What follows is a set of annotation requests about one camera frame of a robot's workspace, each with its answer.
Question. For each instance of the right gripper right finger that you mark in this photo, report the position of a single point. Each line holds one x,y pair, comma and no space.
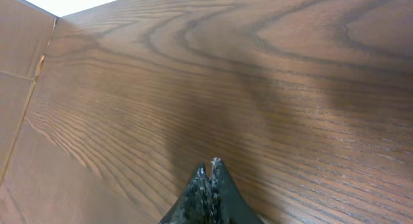
227,202

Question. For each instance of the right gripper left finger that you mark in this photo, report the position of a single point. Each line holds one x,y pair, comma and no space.
194,205

